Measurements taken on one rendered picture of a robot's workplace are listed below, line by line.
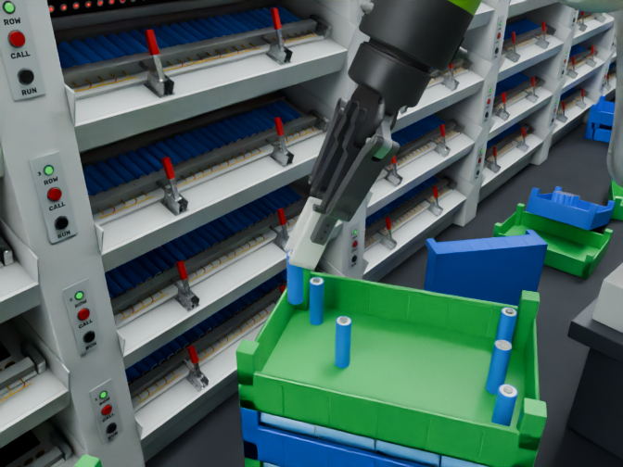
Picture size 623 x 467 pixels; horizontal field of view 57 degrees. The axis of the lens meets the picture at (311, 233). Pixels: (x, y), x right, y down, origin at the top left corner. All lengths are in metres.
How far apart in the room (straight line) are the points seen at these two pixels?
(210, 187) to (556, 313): 1.03
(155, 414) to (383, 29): 0.86
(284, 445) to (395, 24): 0.45
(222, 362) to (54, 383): 0.39
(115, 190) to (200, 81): 0.22
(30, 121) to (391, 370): 0.53
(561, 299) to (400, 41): 1.32
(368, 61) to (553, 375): 1.09
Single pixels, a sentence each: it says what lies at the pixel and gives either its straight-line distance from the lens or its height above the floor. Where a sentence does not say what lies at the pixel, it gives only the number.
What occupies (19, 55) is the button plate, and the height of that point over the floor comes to 0.80.
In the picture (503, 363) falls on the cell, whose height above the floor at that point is 0.53.
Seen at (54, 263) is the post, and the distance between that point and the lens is 0.87.
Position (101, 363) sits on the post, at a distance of 1.00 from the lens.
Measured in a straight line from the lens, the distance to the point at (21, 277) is 0.88.
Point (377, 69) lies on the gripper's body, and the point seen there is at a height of 0.83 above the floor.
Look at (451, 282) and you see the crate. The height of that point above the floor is 0.11.
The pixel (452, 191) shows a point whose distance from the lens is 1.99.
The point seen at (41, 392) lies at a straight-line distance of 0.99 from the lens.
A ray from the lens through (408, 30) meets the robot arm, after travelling 0.53.
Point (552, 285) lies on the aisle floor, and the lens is 1.81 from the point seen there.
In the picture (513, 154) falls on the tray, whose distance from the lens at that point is 2.38.
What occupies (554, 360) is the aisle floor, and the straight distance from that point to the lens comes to 1.54.
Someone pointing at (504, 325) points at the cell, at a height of 0.53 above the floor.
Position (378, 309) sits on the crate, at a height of 0.50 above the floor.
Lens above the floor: 0.95
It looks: 29 degrees down
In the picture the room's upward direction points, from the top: straight up
